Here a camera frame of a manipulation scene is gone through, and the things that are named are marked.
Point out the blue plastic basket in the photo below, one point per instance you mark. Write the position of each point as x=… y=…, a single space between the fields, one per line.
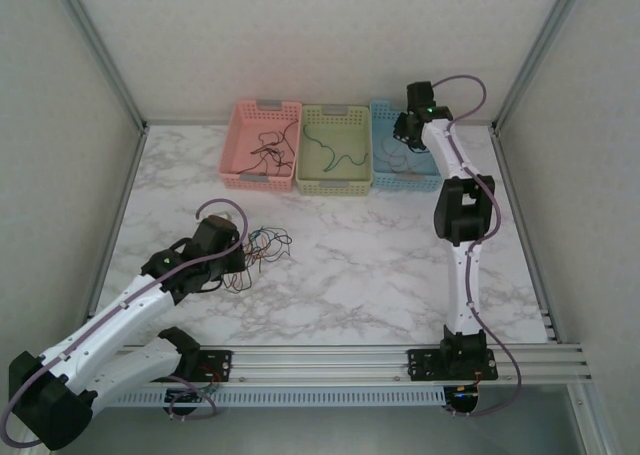
x=385 y=120

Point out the aluminium frame post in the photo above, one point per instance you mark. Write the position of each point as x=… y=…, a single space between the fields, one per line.
x=536 y=55
x=105 y=55

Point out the aluminium side rail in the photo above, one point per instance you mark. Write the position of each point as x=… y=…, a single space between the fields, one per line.
x=117 y=225
x=509 y=175

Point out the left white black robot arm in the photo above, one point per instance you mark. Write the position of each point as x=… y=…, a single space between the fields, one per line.
x=110 y=320

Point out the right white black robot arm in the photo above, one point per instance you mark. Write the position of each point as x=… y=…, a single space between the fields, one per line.
x=457 y=300

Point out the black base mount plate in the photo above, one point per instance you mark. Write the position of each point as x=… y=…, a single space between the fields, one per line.
x=220 y=365
x=422 y=365

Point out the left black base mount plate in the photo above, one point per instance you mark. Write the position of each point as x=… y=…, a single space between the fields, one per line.
x=220 y=365

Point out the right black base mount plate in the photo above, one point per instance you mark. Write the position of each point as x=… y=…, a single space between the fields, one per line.
x=422 y=365

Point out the pale green plastic basket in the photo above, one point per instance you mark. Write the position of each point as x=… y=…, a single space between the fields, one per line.
x=332 y=120

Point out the pink plastic basket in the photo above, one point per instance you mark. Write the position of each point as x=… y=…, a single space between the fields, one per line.
x=245 y=120

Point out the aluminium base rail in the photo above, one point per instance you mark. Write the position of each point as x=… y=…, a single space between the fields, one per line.
x=320 y=362

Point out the aluminium frame leg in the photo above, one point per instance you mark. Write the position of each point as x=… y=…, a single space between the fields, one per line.
x=595 y=420

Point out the small black circuit board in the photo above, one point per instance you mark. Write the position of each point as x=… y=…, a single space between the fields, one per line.
x=190 y=397
x=465 y=397

